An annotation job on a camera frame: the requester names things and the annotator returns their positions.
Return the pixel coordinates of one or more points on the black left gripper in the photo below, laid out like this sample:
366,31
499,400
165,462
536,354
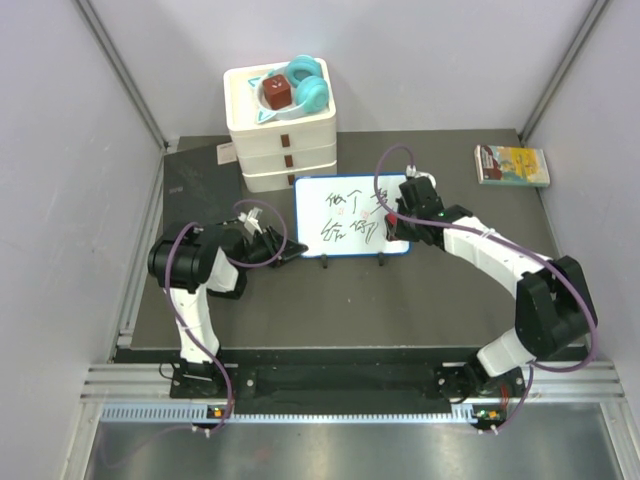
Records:
273,241

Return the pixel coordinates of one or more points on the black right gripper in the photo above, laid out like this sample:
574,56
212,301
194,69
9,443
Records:
404,235

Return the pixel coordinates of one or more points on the red black whiteboard eraser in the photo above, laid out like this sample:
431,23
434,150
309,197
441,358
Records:
391,227

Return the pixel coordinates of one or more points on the blue framed whiteboard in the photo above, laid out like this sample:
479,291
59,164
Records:
338,216

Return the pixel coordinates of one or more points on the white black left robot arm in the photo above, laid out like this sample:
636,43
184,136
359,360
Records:
192,263

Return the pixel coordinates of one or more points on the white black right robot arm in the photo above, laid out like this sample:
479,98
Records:
553,307

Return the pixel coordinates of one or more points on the colourful illustrated book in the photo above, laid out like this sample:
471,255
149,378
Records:
511,166

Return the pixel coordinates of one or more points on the white stacked drawer box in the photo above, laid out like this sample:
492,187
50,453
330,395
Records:
273,155

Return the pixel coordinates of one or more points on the black notebook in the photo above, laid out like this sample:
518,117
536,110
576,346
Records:
198,187

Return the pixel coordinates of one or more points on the dark red cube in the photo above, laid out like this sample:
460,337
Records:
277,92

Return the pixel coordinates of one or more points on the teal cat ear headphones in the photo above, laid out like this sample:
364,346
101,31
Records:
310,90

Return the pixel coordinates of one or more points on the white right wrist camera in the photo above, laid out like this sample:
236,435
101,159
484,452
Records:
412,172

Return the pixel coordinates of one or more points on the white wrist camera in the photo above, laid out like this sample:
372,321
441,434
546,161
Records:
412,172
251,220

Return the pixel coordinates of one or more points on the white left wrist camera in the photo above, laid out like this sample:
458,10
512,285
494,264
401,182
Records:
251,220

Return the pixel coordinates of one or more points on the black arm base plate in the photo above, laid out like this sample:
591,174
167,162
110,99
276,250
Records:
346,387

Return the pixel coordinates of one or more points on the white slotted cable duct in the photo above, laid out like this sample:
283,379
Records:
208,415

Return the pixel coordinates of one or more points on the aluminium frame rail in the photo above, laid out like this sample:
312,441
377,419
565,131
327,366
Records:
147,383

